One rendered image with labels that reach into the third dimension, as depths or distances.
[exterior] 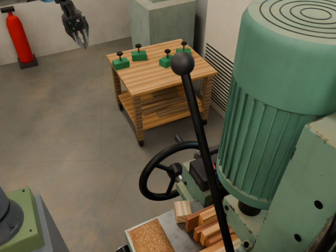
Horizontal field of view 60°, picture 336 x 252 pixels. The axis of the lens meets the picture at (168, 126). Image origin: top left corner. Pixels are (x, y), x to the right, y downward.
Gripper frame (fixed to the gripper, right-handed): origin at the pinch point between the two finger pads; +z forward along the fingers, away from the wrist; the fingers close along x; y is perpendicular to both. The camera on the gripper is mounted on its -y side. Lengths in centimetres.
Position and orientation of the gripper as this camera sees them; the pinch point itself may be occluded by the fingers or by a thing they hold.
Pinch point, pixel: (84, 45)
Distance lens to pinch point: 128.1
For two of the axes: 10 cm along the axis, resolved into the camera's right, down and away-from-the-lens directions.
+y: 3.0, 5.8, -7.6
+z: 2.0, 7.4, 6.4
